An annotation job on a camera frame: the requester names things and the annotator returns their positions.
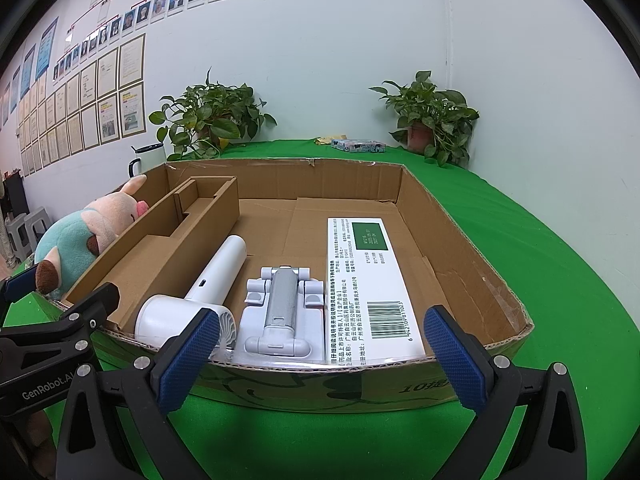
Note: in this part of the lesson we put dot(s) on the brown cardboard divider insert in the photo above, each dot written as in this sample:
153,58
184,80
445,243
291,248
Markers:
165,240

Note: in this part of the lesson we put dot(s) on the person's left hand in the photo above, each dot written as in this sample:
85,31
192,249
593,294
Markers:
40,440

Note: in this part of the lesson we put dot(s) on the white barcode carton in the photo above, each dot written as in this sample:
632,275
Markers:
390,280

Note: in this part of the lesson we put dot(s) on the black cabinet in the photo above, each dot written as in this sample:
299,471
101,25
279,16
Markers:
14,195

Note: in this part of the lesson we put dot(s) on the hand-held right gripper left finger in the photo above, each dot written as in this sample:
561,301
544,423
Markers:
187,360

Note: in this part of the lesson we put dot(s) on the grey plastic stools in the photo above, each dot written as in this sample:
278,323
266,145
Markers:
30,230

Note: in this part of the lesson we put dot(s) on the bushy potted green plant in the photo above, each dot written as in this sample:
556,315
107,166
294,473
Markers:
210,110

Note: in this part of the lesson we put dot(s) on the yellow paper item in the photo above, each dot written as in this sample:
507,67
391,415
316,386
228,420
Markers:
330,140

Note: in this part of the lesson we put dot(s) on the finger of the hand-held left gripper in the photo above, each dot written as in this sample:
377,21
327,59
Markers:
22,282
92,310

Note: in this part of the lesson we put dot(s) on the green plant in terracotta pot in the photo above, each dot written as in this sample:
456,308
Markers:
430,110

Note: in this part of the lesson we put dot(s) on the blue patterned tissue pack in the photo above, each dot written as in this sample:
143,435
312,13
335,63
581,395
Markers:
361,146

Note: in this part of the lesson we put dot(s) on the pink and teal plush toy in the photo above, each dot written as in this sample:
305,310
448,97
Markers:
75,240

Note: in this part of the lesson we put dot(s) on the white folding phone stand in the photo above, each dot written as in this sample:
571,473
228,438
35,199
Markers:
280,310

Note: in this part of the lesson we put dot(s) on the row of portrait photos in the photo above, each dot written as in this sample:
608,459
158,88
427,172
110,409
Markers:
165,2

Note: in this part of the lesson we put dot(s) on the row of blue wall posters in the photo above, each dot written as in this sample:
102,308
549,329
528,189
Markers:
45,50

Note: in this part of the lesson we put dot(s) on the brown cardboard box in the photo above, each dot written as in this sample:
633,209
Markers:
450,260

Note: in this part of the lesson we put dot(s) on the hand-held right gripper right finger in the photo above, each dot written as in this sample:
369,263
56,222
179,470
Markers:
455,360

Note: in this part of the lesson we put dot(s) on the wall of framed certificates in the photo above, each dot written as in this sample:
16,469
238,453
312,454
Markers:
85,115

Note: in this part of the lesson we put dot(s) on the white handheld fan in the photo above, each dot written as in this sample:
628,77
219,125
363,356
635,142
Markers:
210,280

